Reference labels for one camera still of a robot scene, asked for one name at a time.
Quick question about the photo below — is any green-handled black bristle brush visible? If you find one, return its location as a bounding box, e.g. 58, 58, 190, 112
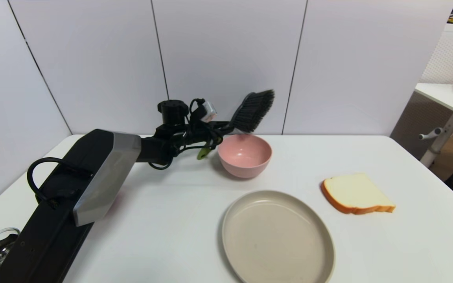
196, 90, 275, 161

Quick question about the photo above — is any beige round plate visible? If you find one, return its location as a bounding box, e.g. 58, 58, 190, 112
222, 190, 335, 283

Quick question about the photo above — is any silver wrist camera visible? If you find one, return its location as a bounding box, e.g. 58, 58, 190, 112
201, 101, 217, 123

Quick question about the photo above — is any white side table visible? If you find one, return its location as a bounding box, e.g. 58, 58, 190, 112
414, 83, 453, 169

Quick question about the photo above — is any toy bread slice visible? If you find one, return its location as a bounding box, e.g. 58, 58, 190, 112
321, 173, 396, 215

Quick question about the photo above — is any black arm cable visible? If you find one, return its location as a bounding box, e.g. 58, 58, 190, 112
27, 98, 224, 206

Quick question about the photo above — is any pink bowl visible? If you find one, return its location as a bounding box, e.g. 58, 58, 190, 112
217, 134, 273, 179

